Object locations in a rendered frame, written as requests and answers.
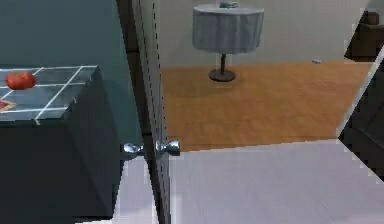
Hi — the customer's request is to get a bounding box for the black cabinet with pale top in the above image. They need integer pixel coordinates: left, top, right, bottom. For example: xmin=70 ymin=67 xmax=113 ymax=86
xmin=335 ymin=46 xmax=384 ymax=183

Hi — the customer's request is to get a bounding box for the silver door knob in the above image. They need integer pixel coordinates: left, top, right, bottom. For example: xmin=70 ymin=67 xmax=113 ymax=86
xmin=121 ymin=143 xmax=145 ymax=162
xmin=156 ymin=138 xmax=181 ymax=157

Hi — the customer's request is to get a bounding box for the dark room door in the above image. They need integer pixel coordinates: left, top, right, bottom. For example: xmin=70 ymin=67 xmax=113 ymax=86
xmin=116 ymin=0 xmax=172 ymax=224

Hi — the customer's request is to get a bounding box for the round table with grey cloth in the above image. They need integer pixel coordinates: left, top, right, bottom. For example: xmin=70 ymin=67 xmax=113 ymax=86
xmin=191 ymin=3 xmax=265 ymax=83

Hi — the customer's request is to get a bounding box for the teal item on table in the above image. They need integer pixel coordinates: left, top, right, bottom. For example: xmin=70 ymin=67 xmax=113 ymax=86
xmin=219 ymin=0 xmax=240 ymax=9

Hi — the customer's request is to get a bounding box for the dark tiled-top counter cabinet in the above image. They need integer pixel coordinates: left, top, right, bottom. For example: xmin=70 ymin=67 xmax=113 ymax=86
xmin=0 ymin=64 xmax=122 ymax=224

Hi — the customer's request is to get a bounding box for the red tomato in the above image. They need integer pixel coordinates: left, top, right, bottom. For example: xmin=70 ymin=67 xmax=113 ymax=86
xmin=5 ymin=71 xmax=37 ymax=91

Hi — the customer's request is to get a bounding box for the dark brown armchair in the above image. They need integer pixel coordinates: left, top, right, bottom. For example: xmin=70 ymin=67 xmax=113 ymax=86
xmin=344 ymin=10 xmax=384 ymax=63

